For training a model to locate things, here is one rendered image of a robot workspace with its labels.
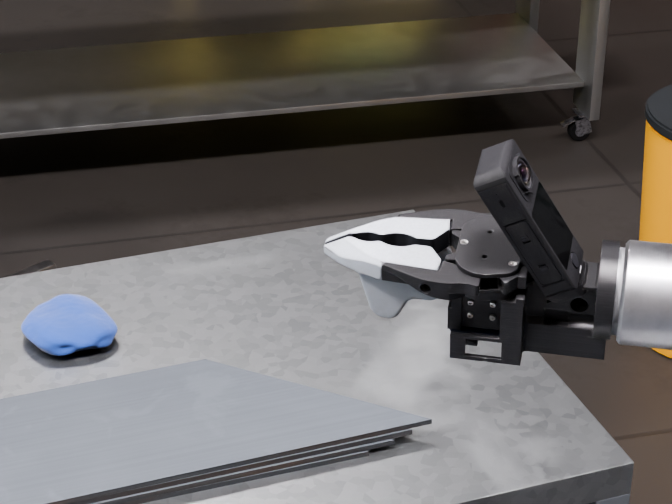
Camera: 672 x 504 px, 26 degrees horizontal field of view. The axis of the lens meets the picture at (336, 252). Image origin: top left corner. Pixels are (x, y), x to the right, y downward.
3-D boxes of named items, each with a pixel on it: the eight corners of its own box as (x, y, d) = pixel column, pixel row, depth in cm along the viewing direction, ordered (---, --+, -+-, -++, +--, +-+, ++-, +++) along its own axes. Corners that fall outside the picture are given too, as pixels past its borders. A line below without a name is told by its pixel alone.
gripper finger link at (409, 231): (327, 295, 110) (448, 308, 108) (324, 232, 107) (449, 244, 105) (335, 270, 113) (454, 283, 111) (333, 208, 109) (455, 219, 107)
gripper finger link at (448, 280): (377, 293, 103) (501, 306, 101) (377, 276, 102) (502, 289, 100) (389, 254, 107) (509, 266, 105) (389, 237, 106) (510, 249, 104)
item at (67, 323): (131, 344, 169) (129, 322, 168) (54, 374, 164) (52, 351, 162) (81, 302, 177) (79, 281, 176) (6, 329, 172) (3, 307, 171)
